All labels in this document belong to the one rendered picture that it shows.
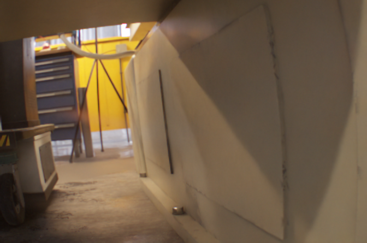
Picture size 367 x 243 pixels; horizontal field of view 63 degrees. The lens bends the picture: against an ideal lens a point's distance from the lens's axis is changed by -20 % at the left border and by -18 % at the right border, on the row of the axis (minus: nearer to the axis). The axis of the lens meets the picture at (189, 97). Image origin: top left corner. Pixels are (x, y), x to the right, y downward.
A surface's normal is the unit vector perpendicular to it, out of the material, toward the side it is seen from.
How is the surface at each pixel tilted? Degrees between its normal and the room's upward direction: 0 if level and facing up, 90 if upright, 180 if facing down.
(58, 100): 90
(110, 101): 90
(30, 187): 90
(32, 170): 90
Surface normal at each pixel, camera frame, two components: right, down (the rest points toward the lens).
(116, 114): 0.27, -0.05
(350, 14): -0.95, 0.11
